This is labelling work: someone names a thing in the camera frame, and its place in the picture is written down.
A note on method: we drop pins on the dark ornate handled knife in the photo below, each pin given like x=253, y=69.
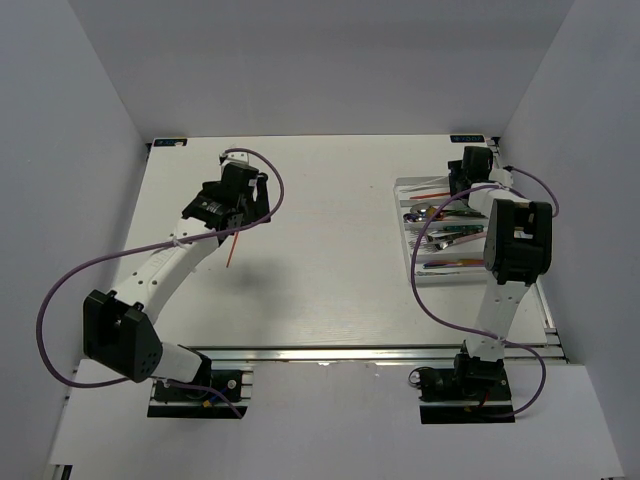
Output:
x=447, y=273

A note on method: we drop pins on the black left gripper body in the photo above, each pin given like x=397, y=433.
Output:
x=254, y=209

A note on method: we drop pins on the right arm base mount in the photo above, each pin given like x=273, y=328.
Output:
x=472, y=391

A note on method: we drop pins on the pink handled spoon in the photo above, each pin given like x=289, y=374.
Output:
x=423, y=209

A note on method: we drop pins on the iridescent gold spoon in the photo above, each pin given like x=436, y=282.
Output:
x=440, y=213

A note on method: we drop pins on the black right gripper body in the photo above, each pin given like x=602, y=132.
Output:
x=456, y=175

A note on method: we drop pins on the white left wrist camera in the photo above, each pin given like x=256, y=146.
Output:
x=226, y=158

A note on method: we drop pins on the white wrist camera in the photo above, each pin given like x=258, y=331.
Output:
x=226, y=158
x=501, y=177

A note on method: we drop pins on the iridescent rainbow knife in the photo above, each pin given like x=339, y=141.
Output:
x=454, y=263

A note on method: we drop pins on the orange chopstick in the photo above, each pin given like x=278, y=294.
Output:
x=232, y=249
x=429, y=196

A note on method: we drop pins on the blue corner sticker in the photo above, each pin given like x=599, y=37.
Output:
x=467, y=138
x=169, y=142

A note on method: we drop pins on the left blue corner sticker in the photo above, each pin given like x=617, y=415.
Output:
x=169, y=142

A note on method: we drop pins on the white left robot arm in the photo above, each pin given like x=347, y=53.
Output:
x=118, y=326

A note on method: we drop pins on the green handled fork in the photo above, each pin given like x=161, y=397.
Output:
x=452, y=232

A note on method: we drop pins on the right blue corner sticker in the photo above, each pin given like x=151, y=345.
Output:
x=467, y=138

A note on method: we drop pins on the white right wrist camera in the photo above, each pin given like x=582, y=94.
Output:
x=501, y=177

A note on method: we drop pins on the aluminium table front rail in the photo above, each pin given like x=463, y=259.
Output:
x=334, y=354

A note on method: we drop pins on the white chopstick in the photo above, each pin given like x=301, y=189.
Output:
x=435, y=182

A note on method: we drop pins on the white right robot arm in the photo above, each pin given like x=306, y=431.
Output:
x=517, y=250

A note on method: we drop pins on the black handled spoon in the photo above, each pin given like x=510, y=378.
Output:
x=410, y=218

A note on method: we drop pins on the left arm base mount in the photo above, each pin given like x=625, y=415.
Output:
x=228, y=397

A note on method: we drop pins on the white cutlery tray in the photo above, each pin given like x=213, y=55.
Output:
x=447, y=250

